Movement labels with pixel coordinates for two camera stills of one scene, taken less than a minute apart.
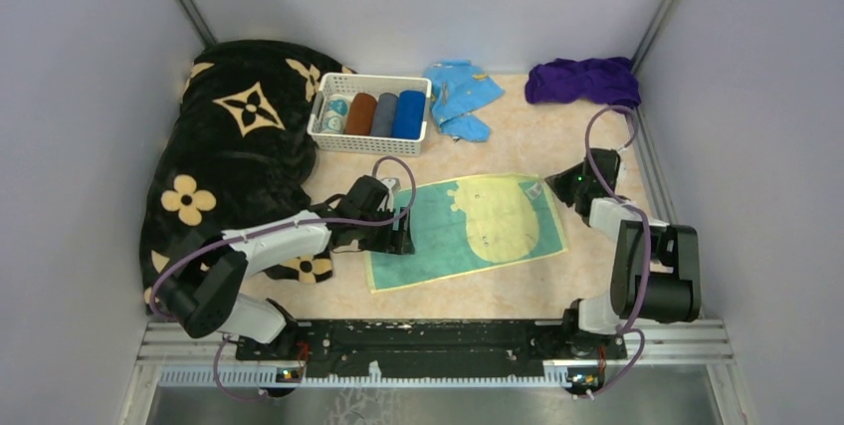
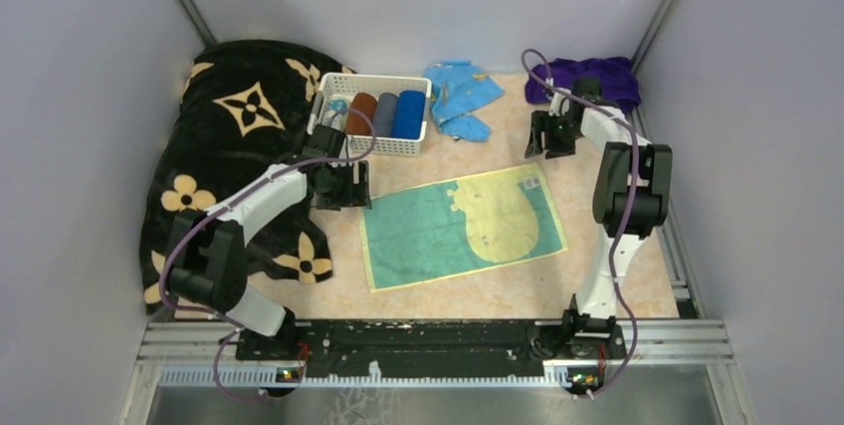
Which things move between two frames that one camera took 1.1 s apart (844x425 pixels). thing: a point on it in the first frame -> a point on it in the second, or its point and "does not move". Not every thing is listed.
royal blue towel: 409,114 does not move
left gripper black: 394,242 -> 356,194
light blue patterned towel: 459,89 does not move
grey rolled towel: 385,114 does not move
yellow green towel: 466,227 does not move
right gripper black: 558,182 -> 541,122
